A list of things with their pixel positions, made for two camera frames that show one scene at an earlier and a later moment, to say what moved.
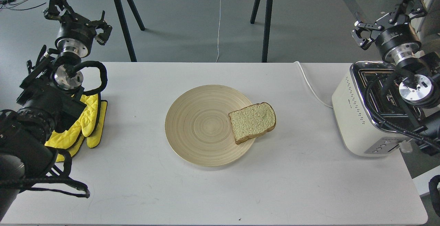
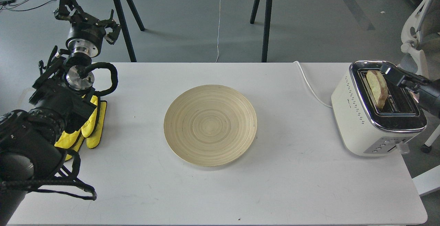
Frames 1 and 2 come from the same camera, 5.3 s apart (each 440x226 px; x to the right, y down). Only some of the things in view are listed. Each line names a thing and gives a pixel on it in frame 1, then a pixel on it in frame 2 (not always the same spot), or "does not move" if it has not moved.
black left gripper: (76, 34) to (86, 36)
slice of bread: (252, 120) to (378, 87)
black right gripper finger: (364, 43) to (391, 70)
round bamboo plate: (198, 126) does not move
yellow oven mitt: (90, 126) does not move
